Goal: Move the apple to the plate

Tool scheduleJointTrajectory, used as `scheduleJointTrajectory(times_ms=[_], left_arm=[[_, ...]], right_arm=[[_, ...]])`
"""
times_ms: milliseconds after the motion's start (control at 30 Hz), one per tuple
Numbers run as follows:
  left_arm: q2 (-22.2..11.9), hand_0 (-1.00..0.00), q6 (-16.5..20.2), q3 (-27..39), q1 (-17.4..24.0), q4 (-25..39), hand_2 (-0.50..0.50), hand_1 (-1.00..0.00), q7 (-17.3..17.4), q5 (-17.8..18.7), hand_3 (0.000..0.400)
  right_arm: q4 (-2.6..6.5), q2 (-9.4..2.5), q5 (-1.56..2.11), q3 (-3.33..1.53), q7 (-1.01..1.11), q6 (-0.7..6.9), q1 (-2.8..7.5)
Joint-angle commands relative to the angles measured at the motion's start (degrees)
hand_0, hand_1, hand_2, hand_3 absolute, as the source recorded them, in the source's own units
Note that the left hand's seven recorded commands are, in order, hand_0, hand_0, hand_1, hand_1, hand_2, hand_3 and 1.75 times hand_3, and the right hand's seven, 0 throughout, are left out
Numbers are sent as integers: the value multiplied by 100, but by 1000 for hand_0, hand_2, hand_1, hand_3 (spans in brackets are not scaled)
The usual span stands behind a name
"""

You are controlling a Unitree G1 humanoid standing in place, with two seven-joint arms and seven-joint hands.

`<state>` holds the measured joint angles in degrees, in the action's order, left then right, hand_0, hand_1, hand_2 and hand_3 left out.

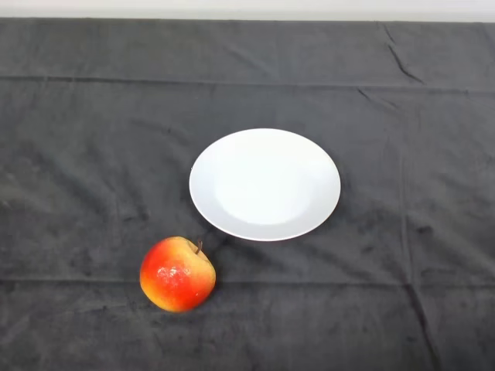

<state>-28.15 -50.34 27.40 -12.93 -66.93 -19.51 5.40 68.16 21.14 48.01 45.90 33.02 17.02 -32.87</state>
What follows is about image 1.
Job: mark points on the black cloth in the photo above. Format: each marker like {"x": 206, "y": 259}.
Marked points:
{"x": 77, "y": 154}

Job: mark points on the white round plate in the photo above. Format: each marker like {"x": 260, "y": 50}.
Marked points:
{"x": 267, "y": 185}

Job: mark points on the red yellow apple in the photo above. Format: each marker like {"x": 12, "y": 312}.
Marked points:
{"x": 176, "y": 276}

